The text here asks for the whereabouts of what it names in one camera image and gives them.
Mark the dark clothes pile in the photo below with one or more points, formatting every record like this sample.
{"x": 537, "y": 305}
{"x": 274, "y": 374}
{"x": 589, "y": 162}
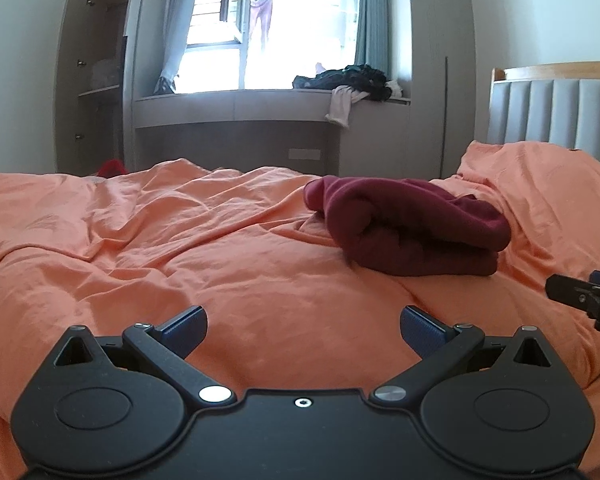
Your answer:
{"x": 350, "y": 80}

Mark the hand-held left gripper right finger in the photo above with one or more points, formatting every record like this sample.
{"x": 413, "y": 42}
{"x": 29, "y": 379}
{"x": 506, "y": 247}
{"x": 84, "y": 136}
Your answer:
{"x": 422, "y": 330}

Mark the blue-grey curtain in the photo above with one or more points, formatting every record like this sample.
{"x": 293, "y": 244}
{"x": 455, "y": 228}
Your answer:
{"x": 377, "y": 15}

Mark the tall beige wardrobe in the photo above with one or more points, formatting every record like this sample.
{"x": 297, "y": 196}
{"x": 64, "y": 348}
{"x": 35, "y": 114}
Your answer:
{"x": 440, "y": 60}

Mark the open shelf cabinet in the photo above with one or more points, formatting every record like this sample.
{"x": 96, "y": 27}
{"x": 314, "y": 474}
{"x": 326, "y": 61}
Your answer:
{"x": 100, "y": 110}

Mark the orange pillow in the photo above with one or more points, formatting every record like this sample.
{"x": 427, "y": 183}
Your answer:
{"x": 540, "y": 185}

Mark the hanging pink garment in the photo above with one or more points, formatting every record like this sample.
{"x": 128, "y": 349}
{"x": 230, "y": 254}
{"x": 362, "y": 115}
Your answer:
{"x": 261, "y": 20}

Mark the dark red garment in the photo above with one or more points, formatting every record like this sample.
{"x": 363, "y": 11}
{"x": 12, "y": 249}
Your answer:
{"x": 410, "y": 225}

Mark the orange bed blanket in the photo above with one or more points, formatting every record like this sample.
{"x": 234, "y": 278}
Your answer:
{"x": 205, "y": 250}

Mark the bright red object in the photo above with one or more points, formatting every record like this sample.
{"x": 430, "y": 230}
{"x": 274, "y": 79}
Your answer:
{"x": 112, "y": 168}

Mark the grey padded headboard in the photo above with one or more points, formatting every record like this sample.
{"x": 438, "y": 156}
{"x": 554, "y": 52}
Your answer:
{"x": 550, "y": 110}

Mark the white cloth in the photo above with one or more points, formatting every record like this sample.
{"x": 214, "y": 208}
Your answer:
{"x": 341, "y": 107}

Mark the sheer grey curtain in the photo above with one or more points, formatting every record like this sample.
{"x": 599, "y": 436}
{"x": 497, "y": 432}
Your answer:
{"x": 177, "y": 25}

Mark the window bench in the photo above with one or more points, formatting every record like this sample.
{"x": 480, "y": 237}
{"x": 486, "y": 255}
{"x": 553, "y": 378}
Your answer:
{"x": 240, "y": 125}

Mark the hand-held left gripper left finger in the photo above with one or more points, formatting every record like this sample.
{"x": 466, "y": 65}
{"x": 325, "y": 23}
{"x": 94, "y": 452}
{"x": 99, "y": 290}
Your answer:
{"x": 184, "y": 329}

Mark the window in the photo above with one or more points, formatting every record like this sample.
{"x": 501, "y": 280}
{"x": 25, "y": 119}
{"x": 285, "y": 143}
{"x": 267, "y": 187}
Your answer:
{"x": 300, "y": 25}

